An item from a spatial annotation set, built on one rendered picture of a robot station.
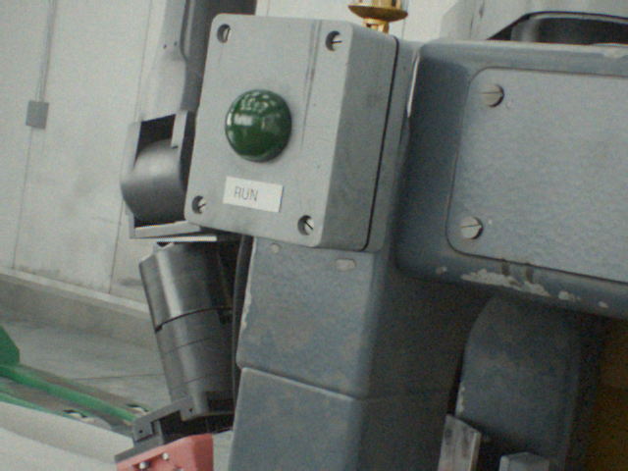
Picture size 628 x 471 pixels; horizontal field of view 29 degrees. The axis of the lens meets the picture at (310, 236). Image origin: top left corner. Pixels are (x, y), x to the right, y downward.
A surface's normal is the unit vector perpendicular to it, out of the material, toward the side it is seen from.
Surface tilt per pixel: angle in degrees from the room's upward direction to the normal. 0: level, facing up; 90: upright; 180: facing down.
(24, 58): 90
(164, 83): 81
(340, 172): 90
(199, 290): 64
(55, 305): 90
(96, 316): 90
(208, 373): 71
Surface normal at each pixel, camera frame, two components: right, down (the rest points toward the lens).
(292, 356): -0.61, -0.05
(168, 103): -0.72, -0.24
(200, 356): -0.02, -0.28
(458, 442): -0.95, -0.13
